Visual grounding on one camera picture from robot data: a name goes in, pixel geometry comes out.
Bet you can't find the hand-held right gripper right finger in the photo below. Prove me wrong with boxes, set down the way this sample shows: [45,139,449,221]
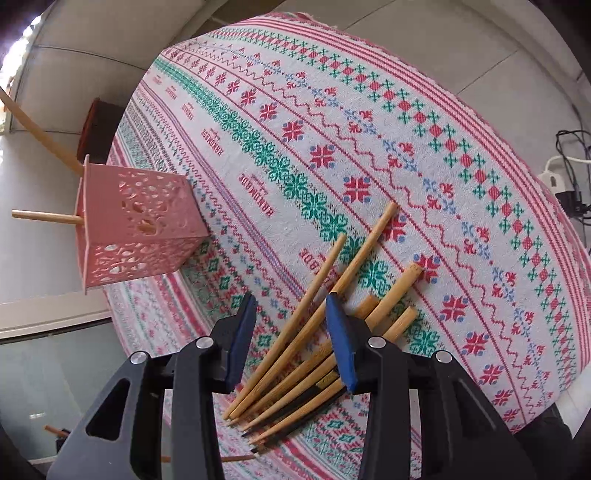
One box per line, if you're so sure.
[325,293,539,480]

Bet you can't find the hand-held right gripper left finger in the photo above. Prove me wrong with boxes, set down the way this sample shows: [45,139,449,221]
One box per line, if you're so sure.
[46,292,258,480]

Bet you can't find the bunch of chopsticks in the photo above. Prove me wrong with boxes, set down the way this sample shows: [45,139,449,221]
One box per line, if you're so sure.
[224,202,423,455]

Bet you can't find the pink perforated utensil holder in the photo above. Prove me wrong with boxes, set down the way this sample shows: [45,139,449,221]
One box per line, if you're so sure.
[75,155,209,296]

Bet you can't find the frosted glass sliding door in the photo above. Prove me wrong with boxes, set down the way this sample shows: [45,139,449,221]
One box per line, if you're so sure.
[0,300,134,480]

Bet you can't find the patterned woven tablecloth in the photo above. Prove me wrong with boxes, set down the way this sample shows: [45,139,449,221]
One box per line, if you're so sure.
[105,11,589,480]

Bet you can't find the dark brown trash can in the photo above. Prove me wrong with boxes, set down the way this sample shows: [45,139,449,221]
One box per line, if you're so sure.
[82,98,123,160]

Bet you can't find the black power adapter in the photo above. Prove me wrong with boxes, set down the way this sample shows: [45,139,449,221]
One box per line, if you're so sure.
[554,189,588,216]

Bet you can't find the white power strip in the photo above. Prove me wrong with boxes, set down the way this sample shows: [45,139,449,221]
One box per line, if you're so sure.
[538,156,591,195]

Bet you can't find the black cable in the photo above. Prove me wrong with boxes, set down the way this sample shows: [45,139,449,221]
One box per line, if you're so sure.
[555,104,591,195]

